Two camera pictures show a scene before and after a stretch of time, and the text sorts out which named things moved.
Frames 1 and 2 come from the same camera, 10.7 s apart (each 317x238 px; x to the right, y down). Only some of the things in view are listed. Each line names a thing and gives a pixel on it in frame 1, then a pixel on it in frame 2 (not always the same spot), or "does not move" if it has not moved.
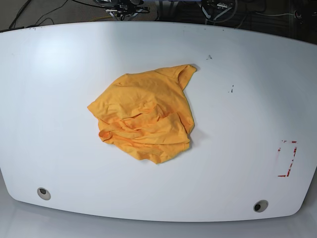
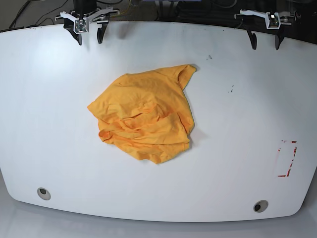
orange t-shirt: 146,114 does not move
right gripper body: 218,11 -> 279,16
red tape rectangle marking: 294,152 does not move
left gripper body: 126,10 -> 101,15
